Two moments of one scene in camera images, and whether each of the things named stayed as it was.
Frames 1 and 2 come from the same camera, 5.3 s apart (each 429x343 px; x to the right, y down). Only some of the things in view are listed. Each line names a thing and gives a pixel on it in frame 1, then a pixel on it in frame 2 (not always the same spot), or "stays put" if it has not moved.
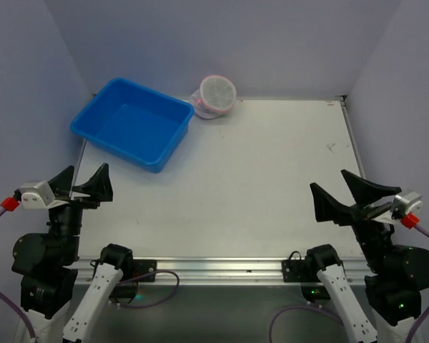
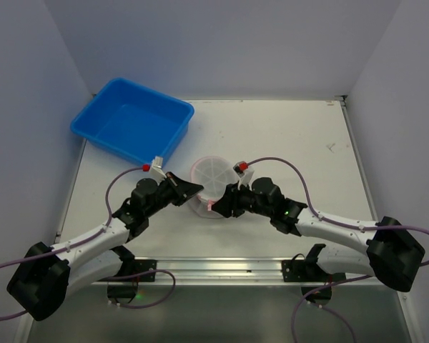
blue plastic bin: (132, 123) stays put
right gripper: (360, 211) -> (232, 197)
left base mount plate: (141, 266) stays put
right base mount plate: (294, 271) stays put
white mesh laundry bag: (214, 98) -> (213, 174)
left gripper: (80, 201) -> (175, 186)
